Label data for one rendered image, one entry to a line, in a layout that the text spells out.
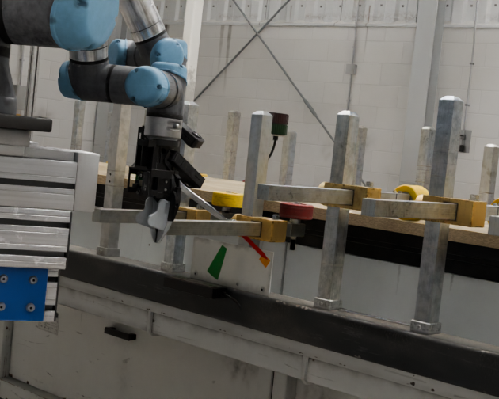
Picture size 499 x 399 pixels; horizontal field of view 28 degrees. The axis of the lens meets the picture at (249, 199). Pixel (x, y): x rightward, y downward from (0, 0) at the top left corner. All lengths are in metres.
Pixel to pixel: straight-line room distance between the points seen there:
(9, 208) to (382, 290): 1.07
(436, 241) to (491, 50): 7.95
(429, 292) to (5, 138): 0.90
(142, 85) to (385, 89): 8.52
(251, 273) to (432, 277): 0.48
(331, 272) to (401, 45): 8.27
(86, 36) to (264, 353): 1.07
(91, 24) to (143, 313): 1.27
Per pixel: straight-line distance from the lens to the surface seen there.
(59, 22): 1.45
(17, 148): 1.51
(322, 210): 2.38
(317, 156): 10.70
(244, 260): 2.28
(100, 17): 1.48
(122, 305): 2.66
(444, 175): 1.96
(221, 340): 2.39
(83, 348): 3.17
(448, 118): 1.97
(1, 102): 1.50
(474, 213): 1.93
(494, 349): 1.93
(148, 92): 1.88
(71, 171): 1.52
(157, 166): 2.01
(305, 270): 2.45
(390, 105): 10.29
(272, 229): 2.22
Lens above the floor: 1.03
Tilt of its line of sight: 3 degrees down
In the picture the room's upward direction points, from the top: 6 degrees clockwise
